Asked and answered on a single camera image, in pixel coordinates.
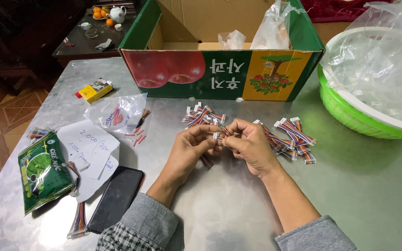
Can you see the green plastic basket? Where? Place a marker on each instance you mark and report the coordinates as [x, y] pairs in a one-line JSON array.
[[347, 111]]

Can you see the clear zip bag with red pieces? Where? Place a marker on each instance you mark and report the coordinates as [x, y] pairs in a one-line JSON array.
[[117, 113]]

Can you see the person's left hand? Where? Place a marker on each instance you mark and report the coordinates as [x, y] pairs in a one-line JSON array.
[[187, 157]]

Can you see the person's right hand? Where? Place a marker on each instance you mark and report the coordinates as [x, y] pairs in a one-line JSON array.
[[253, 150]]

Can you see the white plastic basin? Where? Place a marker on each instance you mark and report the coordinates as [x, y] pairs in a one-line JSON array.
[[361, 104]]

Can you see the heap of clear plastic bags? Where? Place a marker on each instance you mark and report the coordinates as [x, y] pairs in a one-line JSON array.
[[382, 59]]

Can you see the black smartphone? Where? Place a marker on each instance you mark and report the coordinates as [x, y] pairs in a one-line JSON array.
[[117, 198]]

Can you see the scattered red tube pieces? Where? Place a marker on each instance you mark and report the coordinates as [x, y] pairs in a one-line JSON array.
[[137, 136]]

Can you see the yellow cigarette pack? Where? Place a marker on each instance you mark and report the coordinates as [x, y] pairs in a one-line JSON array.
[[96, 90]]

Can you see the small clear plastic bag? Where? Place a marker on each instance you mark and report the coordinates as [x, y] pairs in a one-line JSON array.
[[231, 39]]

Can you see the green fruit cardboard box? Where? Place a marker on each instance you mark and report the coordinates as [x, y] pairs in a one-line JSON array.
[[218, 69]]

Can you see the green tea packet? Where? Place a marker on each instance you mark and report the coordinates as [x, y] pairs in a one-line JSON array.
[[42, 170]]

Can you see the dark red cloth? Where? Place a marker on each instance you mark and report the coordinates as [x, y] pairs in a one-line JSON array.
[[337, 8]]

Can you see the tall clear plastic bag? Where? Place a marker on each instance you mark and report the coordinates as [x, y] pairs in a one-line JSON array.
[[274, 28]]

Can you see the dark wooden table with tea set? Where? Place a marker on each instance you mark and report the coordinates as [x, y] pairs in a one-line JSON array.
[[92, 31]]

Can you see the white handwritten paper sheet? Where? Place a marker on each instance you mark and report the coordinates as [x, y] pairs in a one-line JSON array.
[[89, 153]]

